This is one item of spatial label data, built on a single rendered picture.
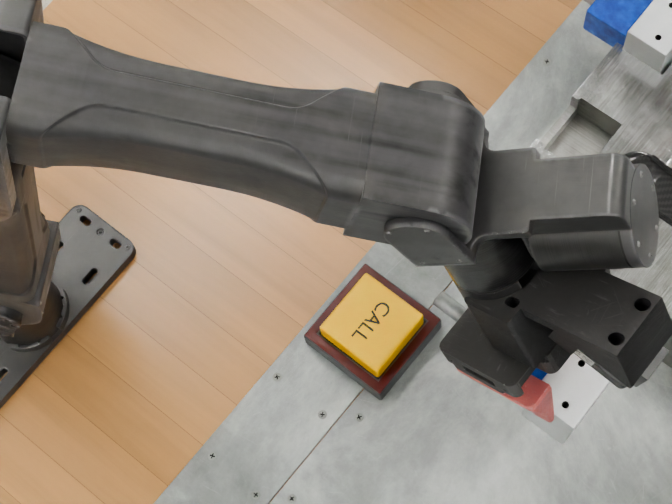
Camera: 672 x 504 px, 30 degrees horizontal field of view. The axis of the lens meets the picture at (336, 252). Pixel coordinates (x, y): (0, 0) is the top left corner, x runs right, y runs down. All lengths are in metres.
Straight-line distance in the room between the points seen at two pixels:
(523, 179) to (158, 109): 0.20
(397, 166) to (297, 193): 0.05
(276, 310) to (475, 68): 0.28
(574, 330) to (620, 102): 0.34
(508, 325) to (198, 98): 0.23
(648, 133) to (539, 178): 0.34
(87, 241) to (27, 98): 0.46
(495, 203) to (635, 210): 0.07
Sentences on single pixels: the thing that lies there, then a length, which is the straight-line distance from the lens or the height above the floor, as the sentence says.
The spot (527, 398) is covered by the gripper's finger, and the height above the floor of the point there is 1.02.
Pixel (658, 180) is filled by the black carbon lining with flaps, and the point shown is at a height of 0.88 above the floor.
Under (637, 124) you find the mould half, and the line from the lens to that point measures 1.01.
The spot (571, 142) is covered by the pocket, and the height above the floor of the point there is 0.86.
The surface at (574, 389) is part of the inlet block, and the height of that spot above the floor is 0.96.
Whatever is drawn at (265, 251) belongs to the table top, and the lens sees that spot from 1.06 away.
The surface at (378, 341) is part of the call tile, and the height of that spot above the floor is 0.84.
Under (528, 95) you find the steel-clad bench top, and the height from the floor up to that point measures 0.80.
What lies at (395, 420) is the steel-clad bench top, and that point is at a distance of 1.01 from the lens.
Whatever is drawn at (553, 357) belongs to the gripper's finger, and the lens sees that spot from 0.78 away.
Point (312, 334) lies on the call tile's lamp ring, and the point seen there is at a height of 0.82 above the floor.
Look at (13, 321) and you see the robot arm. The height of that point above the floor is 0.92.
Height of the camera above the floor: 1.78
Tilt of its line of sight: 69 degrees down
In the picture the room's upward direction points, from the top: 12 degrees counter-clockwise
